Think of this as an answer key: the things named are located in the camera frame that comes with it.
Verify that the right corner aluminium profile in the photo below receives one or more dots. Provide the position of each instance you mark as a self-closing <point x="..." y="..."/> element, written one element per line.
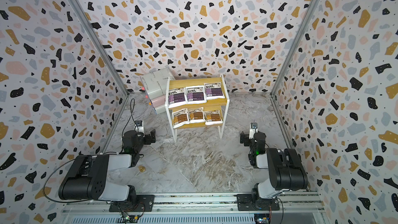
<point x="296" y="41"/>

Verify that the corner aluminium profile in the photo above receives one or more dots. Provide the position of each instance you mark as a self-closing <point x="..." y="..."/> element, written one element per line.
<point x="75" y="5"/>
<point x="296" y="41"/>

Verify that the brown coffee bag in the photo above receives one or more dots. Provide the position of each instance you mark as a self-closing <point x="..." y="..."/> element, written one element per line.
<point x="213" y="117"/>
<point x="180" y="118"/>
<point x="196" y="115"/>

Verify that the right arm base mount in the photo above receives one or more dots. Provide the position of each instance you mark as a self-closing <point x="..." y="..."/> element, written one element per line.
<point x="246" y="202"/>

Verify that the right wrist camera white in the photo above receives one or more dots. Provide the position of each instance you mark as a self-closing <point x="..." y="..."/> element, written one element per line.
<point x="253" y="130"/>

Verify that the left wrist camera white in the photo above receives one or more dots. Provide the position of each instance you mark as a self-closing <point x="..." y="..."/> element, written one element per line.
<point x="139" y="126"/>

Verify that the purple coffee bag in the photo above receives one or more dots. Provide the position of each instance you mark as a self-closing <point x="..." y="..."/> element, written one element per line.
<point x="196" y="94"/>
<point x="177" y="97"/>
<point x="213" y="91"/>

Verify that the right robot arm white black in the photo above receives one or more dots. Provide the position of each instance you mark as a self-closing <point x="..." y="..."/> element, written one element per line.
<point x="285" y="170"/>

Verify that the white box behind shelf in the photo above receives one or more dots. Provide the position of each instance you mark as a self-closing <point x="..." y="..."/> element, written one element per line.
<point x="155" y="83"/>

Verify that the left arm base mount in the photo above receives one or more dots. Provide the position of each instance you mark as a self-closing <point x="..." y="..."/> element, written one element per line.
<point x="140" y="203"/>

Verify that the left corner aluminium profile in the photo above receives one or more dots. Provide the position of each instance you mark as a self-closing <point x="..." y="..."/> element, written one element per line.
<point x="75" y="5"/>

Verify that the pink item beside box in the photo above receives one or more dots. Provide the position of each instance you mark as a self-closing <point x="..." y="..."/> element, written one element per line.
<point x="159" y="104"/>

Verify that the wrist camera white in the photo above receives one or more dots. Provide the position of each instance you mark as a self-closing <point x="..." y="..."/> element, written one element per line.
<point x="139" y="126"/>
<point x="253" y="130"/>

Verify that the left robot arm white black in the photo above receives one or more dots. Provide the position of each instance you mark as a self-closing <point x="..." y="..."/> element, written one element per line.
<point x="87" y="176"/>

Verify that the aluminium front rail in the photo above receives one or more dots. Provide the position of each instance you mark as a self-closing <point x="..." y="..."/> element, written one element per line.
<point x="300" y="207"/>

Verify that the two-tier wooden white shelf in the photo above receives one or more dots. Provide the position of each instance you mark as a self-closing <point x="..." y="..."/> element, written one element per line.
<point x="211" y="105"/>

